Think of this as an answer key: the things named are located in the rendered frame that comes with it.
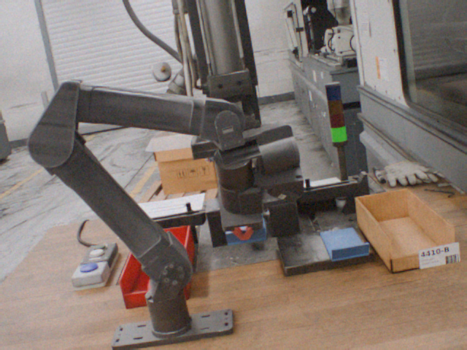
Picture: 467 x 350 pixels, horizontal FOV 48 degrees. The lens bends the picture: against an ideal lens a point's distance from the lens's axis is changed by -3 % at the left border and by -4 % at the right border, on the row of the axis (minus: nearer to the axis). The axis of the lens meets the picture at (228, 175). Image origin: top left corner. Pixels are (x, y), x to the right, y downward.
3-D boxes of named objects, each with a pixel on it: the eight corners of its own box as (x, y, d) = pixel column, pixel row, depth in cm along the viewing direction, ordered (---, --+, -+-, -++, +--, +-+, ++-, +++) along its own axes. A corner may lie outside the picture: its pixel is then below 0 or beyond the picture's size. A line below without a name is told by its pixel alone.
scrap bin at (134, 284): (125, 309, 99) (118, 280, 98) (144, 257, 123) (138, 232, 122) (189, 300, 99) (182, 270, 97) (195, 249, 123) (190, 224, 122)
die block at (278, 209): (212, 248, 122) (206, 216, 120) (213, 232, 132) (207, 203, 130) (300, 232, 121) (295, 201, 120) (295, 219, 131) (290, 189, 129)
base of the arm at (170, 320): (107, 289, 90) (98, 308, 83) (225, 270, 89) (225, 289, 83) (118, 329, 92) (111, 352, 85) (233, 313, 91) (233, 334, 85)
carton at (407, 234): (391, 278, 95) (387, 238, 93) (358, 230, 119) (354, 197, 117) (460, 265, 94) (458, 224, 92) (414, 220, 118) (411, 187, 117)
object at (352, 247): (333, 264, 98) (331, 249, 97) (319, 235, 113) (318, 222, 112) (371, 257, 98) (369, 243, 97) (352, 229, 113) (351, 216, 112)
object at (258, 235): (228, 248, 97) (225, 232, 96) (227, 219, 112) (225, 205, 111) (267, 243, 97) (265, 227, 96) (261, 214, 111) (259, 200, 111)
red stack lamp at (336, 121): (332, 129, 134) (330, 115, 133) (329, 126, 138) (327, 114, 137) (346, 126, 134) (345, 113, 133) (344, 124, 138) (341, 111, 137)
